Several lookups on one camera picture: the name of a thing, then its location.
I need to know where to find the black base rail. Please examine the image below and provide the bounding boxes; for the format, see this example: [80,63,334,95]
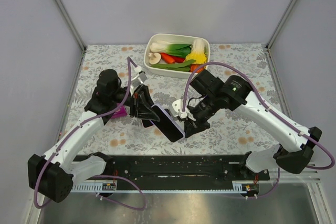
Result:
[103,155,270,192]

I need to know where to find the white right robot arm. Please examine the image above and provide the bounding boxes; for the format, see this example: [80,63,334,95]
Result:
[184,70,322,174]

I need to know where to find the white rectangular food container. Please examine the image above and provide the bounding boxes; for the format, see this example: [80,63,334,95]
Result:
[143,34,211,79]

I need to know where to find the toy bok choy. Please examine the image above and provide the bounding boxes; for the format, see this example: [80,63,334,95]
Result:
[150,42,191,58]

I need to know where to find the toy green bean pod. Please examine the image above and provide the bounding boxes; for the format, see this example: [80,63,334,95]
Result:
[151,59,195,72]

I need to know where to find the toy napa cabbage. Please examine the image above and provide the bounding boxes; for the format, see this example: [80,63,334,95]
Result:
[184,39,207,65]

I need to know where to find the toy red chili pepper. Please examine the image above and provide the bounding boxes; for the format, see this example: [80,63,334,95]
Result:
[160,52,185,64]

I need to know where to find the purple snack packet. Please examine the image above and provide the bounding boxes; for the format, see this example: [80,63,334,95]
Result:
[111,106,128,119]

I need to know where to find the black phone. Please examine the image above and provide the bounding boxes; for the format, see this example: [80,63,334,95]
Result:
[151,104,183,143]

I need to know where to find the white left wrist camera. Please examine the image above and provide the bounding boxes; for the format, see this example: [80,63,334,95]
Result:
[130,66,147,94]

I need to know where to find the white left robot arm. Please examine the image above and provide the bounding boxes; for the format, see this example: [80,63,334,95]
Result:
[28,67,160,202]

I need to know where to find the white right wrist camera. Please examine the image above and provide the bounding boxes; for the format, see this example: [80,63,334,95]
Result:
[169,99,195,121]

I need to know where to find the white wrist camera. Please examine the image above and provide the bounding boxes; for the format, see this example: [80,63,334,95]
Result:
[130,66,147,94]
[169,99,195,121]

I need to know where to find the toy mushroom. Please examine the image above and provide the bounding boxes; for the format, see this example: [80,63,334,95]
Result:
[148,52,161,65]

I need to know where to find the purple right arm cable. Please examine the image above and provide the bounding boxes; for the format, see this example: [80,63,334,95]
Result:
[182,61,336,199]

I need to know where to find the toy orange tomato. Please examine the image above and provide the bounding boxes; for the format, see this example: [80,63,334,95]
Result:
[190,64,204,73]

